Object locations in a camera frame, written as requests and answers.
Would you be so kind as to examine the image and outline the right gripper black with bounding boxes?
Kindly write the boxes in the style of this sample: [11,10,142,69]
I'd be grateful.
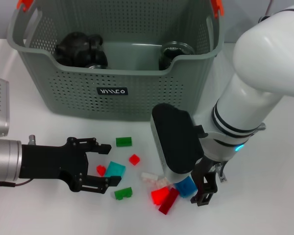
[190,156,219,207]

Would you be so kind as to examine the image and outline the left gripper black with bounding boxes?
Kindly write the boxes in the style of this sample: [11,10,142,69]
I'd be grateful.
[19,137,123,195]

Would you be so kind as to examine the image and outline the blue square toy plate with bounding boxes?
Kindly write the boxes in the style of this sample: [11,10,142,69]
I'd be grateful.
[173,175,198,198]

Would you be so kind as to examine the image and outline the dark red brick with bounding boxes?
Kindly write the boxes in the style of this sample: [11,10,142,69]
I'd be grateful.
[158,187,180,215]

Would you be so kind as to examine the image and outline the bright red toy brick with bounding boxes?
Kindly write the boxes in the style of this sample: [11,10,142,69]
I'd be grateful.
[150,186,171,206]

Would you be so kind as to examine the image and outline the grey-green perforated storage bin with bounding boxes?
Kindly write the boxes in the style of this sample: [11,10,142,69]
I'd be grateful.
[6,0,225,122]

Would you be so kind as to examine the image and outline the teal square toy plate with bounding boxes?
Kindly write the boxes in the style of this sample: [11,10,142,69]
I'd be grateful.
[104,161,126,179]

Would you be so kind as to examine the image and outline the small red square brick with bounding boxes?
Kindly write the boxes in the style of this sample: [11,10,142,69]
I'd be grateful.
[128,153,141,166]

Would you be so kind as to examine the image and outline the green toy brick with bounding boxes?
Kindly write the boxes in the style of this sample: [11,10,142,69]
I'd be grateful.
[115,137,133,147]
[114,187,133,201]

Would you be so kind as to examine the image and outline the right gripper silver plug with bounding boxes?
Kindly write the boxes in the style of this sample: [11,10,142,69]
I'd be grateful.
[214,163,228,184]

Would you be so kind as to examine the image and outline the black clay teapot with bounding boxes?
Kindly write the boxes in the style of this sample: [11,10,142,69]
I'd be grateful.
[54,31,91,67]

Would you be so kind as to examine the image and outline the orange bin handle clip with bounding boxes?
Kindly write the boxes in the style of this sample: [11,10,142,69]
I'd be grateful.
[210,0,223,19]
[16,0,35,12]

